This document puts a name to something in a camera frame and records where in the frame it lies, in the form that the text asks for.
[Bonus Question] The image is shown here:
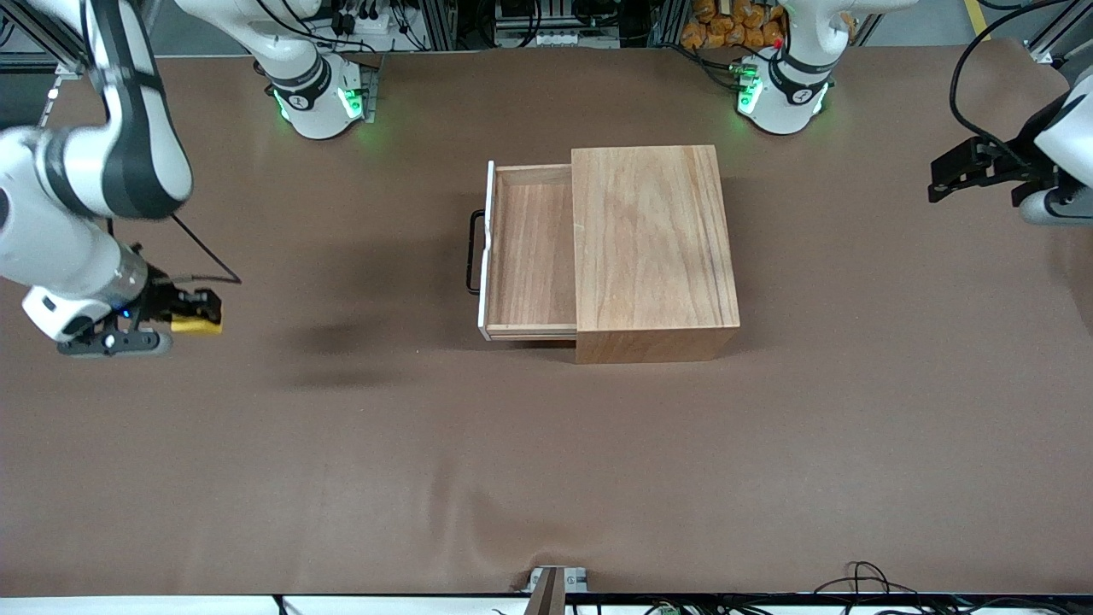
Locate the wooden drawer with white front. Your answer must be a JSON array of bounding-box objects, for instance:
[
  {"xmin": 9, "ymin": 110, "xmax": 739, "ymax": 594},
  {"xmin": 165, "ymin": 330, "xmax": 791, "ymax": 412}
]
[{"xmin": 476, "ymin": 160, "xmax": 578, "ymax": 343}]

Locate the wooden drawer cabinet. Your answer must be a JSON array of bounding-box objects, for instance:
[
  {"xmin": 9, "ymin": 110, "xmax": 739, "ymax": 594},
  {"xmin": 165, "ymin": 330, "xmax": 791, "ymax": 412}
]
[{"xmin": 570, "ymin": 144, "xmax": 741, "ymax": 365}]

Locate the looped black cable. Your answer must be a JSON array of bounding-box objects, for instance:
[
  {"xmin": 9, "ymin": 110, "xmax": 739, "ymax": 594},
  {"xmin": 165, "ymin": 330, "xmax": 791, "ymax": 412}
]
[{"xmin": 811, "ymin": 560, "xmax": 923, "ymax": 599}]

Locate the brown table mat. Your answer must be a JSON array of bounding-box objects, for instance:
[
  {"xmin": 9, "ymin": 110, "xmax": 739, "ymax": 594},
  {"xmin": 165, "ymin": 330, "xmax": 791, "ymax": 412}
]
[{"xmin": 0, "ymin": 38, "xmax": 1093, "ymax": 597}]

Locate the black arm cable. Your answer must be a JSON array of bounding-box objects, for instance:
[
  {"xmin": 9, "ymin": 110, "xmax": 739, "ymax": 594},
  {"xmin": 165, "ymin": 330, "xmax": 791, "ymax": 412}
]
[
  {"xmin": 950, "ymin": 0, "xmax": 1055, "ymax": 165},
  {"xmin": 107, "ymin": 214, "xmax": 243, "ymax": 285}
]

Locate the white power strip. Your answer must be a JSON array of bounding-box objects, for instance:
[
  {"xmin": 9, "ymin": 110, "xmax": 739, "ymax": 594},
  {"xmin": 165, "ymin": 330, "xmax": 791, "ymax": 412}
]
[{"xmin": 337, "ymin": 7, "xmax": 404, "ymax": 35}]

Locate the aluminium frame post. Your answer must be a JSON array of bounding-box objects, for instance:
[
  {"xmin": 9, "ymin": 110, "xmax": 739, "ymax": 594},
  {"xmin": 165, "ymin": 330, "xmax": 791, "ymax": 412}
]
[
  {"xmin": 1027, "ymin": 32, "xmax": 1078, "ymax": 69},
  {"xmin": 423, "ymin": 0, "xmax": 459, "ymax": 52},
  {"xmin": 0, "ymin": 0, "xmax": 86, "ymax": 76}
]

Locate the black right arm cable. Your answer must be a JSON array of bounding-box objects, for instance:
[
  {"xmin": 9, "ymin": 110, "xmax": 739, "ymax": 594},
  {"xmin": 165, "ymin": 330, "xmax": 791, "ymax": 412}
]
[{"xmin": 107, "ymin": 214, "xmax": 243, "ymax": 285}]

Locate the black metal drawer handle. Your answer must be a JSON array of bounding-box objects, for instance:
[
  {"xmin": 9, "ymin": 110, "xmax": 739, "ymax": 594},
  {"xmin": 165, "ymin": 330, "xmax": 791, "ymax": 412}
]
[{"xmin": 465, "ymin": 209, "xmax": 488, "ymax": 296}]

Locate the orange objects pile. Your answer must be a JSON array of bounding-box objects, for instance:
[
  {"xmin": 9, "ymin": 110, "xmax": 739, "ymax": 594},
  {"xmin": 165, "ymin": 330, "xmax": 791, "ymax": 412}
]
[{"xmin": 681, "ymin": 0, "xmax": 786, "ymax": 50}]

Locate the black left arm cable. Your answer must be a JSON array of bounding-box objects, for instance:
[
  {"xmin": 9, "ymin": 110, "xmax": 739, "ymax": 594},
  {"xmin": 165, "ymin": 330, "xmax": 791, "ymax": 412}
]
[{"xmin": 950, "ymin": 0, "xmax": 1055, "ymax": 165}]

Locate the black base cable with plug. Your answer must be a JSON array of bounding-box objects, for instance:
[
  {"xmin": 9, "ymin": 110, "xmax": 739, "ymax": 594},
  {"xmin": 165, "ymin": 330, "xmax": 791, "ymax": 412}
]
[{"xmin": 675, "ymin": 43, "xmax": 757, "ymax": 97}]

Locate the silver table edge clamp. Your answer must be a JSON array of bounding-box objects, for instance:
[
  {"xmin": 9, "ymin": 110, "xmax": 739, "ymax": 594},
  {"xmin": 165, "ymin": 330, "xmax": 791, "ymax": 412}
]
[{"xmin": 527, "ymin": 565, "xmax": 590, "ymax": 615}]

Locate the aluminium table side rail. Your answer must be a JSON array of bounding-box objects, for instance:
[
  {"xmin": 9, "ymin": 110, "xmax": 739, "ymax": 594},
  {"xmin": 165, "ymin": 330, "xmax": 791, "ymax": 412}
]
[{"xmin": 34, "ymin": 73, "xmax": 66, "ymax": 129}]

